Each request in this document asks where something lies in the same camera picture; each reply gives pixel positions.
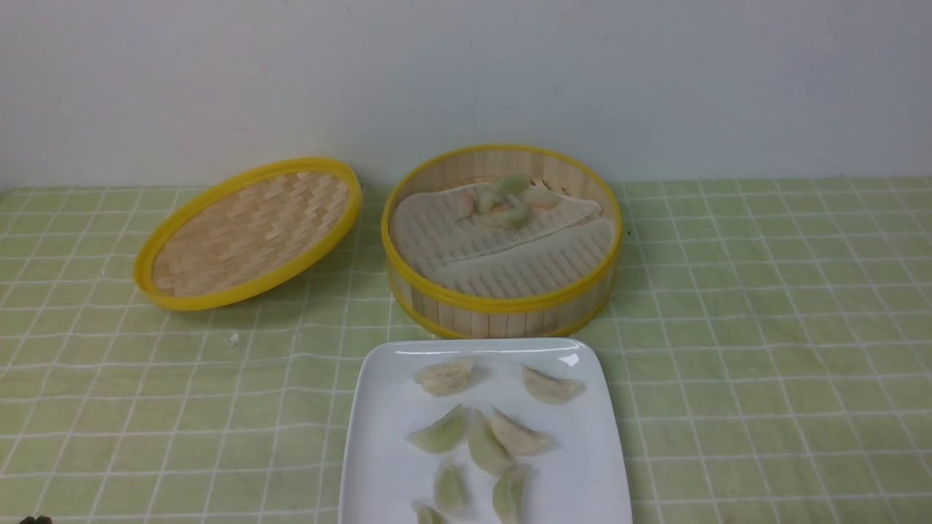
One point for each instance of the white rectangular plate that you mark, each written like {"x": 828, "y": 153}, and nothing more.
{"x": 581, "y": 479}

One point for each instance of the yellow rimmed bamboo steamer basket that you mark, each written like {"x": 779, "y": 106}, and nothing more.
{"x": 453, "y": 315}

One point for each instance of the white steamer liner cloth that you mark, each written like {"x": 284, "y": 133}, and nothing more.
{"x": 556, "y": 248}

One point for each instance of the white dumpling top left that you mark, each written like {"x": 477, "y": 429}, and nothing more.
{"x": 446, "y": 378}

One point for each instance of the white dumpling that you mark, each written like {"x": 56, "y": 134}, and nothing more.
{"x": 516, "y": 438}
{"x": 548, "y": 389}
{"x": 446, "y": 378}

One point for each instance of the white dumpling top right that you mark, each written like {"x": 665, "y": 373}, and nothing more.
{"x": 548, "y": 389}

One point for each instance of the white dumpling centre right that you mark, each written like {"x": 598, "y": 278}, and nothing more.
{"x": 516, "y": 438}

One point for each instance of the yellow rimmed bamboo steamer lid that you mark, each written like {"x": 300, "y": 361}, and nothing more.
{"x": 249, "y": 234}

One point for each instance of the green dumpling bottom edge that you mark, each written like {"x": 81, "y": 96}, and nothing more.
{"x": 426, "y": 514}

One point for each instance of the green checkered tablecloth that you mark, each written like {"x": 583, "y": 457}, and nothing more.
{"x": 767, "y": 350}

